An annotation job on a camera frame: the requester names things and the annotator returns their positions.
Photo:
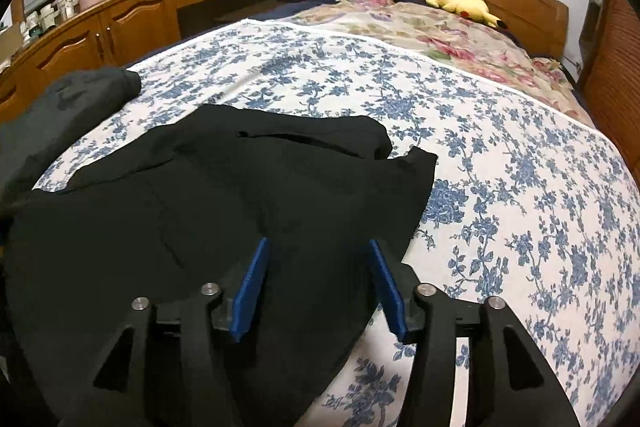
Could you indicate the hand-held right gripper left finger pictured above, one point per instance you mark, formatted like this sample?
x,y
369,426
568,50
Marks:
x,y
250,287

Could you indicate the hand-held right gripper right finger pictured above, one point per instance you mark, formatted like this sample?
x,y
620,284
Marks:
x,y
389,289

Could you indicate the black coat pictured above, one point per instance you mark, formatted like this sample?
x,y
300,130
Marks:
x,y
200,187

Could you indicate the blue floral bedsheet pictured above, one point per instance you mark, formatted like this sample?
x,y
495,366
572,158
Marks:
x,y
500,207

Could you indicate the dark grey garment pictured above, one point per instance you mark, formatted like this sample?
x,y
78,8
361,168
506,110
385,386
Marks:
x,y
60,107

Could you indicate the pink floral quilt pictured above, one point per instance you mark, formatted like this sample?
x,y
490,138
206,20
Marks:
x,y
400,27

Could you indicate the wooden desk with cabinets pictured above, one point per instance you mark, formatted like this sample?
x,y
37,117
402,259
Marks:
x,y
140,22

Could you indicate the wooden louvered wardrobe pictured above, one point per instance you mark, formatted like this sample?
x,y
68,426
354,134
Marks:
x,y
615,82

